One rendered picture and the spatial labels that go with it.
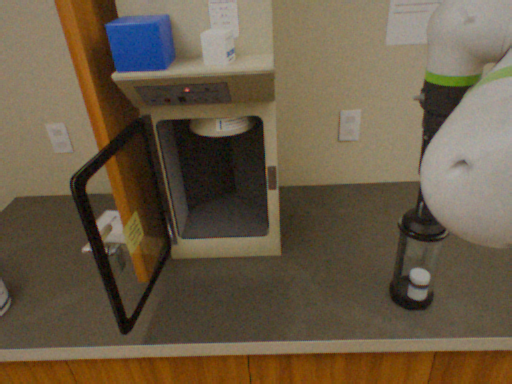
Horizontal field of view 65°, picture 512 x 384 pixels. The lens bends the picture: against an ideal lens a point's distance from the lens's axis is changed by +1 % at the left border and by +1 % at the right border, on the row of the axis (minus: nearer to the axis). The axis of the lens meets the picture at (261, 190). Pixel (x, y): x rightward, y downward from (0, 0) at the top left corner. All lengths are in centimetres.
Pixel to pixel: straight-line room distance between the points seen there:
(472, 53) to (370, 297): 61
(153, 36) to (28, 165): 103
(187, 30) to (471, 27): 54
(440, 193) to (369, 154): 118
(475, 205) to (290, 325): 72
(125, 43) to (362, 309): 79
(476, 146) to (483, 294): 85
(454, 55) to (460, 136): 42
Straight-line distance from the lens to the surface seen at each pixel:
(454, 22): 75
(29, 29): 154
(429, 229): 92
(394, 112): 148
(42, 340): 114
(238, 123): 101
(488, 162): 33
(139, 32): 84
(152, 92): 89
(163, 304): 109
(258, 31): 91
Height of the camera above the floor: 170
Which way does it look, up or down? 31 degrees down
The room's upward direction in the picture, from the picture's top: 4 degrees counter-clockwise
